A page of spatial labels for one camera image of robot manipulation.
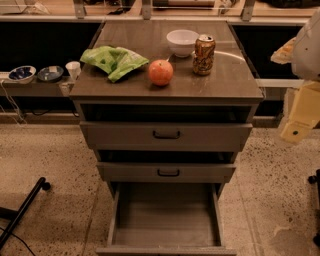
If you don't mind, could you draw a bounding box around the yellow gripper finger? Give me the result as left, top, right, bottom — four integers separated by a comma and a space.
280, 81, 320, 144
271, 37, 296, 64

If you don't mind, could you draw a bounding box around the red apple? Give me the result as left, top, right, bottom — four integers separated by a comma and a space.
148, 60, 173, 86

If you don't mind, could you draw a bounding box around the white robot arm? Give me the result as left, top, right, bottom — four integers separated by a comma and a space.
271, 9, 320, 143

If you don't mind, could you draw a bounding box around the grey drawer cabinet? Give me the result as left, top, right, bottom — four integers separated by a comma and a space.
69, 19, 265, 256

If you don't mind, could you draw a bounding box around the open bottom drawer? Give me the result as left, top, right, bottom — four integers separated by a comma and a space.
96, 183, 237, 256

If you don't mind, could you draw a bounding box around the top drawer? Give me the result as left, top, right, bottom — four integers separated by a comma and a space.
80, 121, 252, 152

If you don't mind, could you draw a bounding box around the middle drawer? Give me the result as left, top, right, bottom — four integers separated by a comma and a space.
97, 162, 236, 183

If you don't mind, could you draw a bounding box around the black caster wheel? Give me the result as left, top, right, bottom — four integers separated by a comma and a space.
307, 169, 320, 248

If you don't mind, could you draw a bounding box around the gold drink can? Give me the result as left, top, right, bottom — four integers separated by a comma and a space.
193, 34, 216, 75

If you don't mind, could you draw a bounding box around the white bowl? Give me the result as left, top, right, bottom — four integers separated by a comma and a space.
166, 29, 199, 58

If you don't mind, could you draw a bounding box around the green chip bag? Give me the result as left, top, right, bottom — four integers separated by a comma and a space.
80, 46, 149, 83

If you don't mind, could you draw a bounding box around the white paper cup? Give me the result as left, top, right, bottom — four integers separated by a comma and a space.
65, 61, 81, 81

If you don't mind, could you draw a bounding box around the side shelf ledge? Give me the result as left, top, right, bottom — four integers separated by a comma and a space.
0, 72, 74, 97

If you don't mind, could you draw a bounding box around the dark blue bowl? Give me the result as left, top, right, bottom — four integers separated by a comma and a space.
37, 66, 64, 83

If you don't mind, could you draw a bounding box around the blue patterned bowl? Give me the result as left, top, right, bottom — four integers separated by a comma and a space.
8, 66, 36, 84

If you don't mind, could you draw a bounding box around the black chair leg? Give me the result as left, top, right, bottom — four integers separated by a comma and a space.
0, 177, 51, 249

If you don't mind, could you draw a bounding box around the black floor cable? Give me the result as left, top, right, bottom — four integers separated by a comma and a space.
0, 227, 36, 256

